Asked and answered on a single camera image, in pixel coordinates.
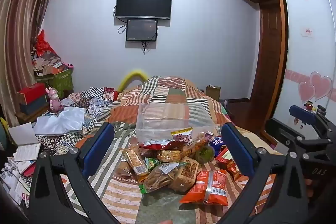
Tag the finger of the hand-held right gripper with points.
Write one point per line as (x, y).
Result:
(302, 114)
(281, 132)

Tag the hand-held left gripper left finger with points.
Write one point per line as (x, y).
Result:
(101, 146)

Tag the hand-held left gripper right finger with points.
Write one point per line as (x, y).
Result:
(237, 150)

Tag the red yellow snack packet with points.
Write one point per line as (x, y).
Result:
(232, 165)

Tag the blue biscuit packet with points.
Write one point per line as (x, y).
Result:
(218, 144)

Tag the green jelly cup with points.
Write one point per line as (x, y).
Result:
(204, 155)

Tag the yellow white snack packet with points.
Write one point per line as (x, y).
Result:
(182, 135)

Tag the red white snack packet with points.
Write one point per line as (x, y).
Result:
(160, 145)

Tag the square cracker packet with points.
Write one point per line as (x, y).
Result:
(168, 155)

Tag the clear plastic container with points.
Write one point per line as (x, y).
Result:
(170, 119)

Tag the pink heart stickers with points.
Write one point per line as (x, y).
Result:
(316, 87)

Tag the brown label biscuit packet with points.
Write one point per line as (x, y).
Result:
(135, 162)

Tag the checkered patchwork blanket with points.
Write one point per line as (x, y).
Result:
(92, 103)

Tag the orange chip packet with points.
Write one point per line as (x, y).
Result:
(208, 186)

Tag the white cloth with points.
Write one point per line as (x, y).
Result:
(61, 119)

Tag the green snack packet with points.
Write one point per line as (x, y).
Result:
(151, 163)

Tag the brown cake packet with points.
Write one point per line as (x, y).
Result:
(187, 172)

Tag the white sliding wardrobe door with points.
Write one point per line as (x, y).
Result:
(307, 56)

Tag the small cardboard box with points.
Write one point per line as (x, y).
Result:
(213, 92)

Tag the pink toy figure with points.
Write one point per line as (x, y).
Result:
(53, 102)

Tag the wooden door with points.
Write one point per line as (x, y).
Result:
(270, 56)

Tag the clear bag of fried sticks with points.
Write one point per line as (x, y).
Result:
(160, 178)

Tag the green storage box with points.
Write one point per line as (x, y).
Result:
(61, 80)

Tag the dark grey box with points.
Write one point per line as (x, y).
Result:
(32, 108)

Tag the white notebook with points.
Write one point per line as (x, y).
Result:
(23, 133)

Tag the striped patchwork quilt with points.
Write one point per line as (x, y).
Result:
(168, 92)

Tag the red box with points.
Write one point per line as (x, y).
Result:
(31, 92)

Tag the pile of papers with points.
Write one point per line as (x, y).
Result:
(15, 176)

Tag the pile of clothes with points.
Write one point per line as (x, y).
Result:
(46, 62)

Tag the red plastic bag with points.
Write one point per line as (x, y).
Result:
(43, 45)

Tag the brown striped curtain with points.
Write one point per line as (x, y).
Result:
(18, 29)

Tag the small black wall screen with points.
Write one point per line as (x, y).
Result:
(141, 29)

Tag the black wall television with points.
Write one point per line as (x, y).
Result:
(143, 3)

